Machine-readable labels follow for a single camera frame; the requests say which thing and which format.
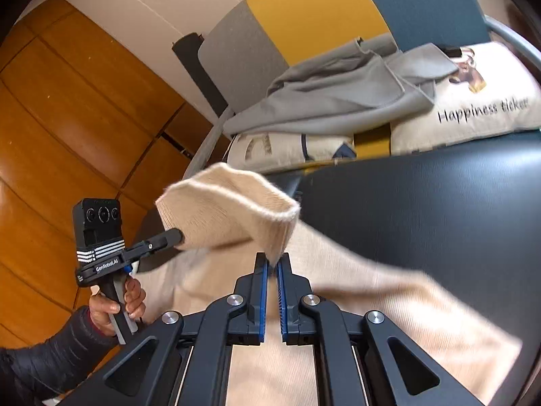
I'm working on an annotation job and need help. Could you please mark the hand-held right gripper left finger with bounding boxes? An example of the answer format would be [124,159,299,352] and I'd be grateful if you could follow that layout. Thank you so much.
[76,252,269,406]

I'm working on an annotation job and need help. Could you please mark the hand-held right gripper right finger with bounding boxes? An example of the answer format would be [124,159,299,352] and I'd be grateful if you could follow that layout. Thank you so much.
[277,252,485,406]

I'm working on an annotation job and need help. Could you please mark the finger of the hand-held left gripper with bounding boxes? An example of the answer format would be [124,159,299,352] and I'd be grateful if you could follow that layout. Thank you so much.
[122,228,184,263]

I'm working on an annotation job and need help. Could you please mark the beige knit sweater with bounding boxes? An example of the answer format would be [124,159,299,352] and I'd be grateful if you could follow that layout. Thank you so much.
[135,163,525,406]

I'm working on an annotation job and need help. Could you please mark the person's left forearm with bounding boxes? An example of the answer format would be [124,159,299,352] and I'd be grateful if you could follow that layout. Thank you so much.
[0,307,123,406]

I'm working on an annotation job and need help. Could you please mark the person's left hand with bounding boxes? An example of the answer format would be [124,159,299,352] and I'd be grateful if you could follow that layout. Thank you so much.
[88,277,147,337]

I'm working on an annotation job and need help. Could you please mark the cream cushion blue print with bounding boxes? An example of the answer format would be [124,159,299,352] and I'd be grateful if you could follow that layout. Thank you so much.
[228,131,356,174]

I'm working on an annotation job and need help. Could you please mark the black leather bench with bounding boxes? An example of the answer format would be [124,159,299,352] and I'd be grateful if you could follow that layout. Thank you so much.
[139,129,541,406]

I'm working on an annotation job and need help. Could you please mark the dark grey upright board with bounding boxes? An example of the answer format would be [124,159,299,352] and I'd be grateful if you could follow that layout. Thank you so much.
[172,31,231,117]

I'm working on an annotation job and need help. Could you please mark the grey garment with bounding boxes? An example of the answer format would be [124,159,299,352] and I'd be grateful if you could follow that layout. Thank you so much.
[222,36,470,138]

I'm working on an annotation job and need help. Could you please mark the grey yellow blue chair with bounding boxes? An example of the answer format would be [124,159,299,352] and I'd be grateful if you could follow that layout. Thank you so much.
[182,0,541,178]

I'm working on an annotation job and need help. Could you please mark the cream cushion dog print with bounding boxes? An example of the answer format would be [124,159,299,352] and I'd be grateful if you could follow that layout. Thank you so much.
[389,42,541,155]

